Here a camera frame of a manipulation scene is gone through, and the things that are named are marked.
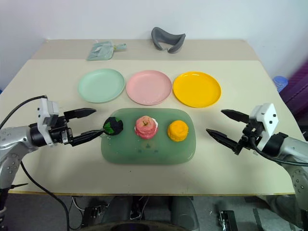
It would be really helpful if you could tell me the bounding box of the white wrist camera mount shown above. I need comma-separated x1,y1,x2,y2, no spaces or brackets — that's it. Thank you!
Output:
36,97,60,146
248,103,280,153

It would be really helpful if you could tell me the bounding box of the orange fruit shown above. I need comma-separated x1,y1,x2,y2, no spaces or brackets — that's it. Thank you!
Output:
167,120,189,142

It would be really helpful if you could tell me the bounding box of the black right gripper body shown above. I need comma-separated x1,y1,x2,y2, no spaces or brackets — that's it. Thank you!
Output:
234,121,265,155

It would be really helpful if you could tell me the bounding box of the translucent green tray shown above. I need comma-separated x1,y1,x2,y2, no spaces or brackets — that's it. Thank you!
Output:
100,107,198,166

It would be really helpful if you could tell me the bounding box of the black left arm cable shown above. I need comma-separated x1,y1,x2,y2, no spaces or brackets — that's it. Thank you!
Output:
0,95,71,231

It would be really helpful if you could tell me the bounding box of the yellow plate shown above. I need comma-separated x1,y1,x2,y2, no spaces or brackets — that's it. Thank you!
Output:
172,71,222,108

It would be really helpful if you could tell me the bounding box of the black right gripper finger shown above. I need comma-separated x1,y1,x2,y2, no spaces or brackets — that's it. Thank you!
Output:
220,109,250,124
205,128,239,151

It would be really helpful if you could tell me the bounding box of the pink plate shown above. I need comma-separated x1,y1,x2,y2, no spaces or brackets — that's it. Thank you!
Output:
126,70,173,106

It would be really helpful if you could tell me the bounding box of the pale green pouch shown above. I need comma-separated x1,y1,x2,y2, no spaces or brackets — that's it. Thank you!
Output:
86,40,127,61

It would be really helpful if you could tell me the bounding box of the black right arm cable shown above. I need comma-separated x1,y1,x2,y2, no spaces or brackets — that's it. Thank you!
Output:
249,134,308,167

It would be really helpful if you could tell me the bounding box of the purple fabric object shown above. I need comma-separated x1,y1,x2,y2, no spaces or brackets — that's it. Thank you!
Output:
280,61,308,126

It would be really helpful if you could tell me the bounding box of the green plate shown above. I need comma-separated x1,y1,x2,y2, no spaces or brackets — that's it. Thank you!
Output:
77,68,126,104

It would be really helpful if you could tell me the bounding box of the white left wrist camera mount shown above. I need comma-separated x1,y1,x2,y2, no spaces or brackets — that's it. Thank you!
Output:
36,97,60,146

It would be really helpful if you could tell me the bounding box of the dark rounded robot leg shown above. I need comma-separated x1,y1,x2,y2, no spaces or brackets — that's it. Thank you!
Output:
171,196,199,231

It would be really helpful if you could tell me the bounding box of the pink apple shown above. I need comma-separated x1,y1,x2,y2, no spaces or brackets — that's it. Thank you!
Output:
133,115,159,141

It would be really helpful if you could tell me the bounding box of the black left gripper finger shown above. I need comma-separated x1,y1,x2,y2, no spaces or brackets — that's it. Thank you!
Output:
71,129,105,147
63,108,97,121

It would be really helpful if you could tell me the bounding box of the dark green fruit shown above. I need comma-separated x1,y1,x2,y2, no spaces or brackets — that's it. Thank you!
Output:
103,116,125,137

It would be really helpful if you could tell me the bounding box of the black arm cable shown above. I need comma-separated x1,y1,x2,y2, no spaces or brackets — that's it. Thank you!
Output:
249,134,308,167
0,95,71,231

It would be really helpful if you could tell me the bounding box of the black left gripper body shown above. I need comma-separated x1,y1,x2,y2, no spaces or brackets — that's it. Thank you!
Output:
49,115,74,146

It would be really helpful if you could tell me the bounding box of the blue round object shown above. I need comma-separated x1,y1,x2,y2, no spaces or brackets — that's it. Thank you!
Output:
273,76,289,93

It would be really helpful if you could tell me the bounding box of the grey curved headset pad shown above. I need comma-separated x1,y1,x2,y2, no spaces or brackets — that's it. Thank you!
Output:
151,26,187,54

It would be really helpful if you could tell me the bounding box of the black floor bracket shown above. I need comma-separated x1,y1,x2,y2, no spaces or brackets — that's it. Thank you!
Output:
83,204,109,227
218,209,239,231

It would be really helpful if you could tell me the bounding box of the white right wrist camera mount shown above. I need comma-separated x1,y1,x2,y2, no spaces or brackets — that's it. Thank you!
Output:
248,103,280,153

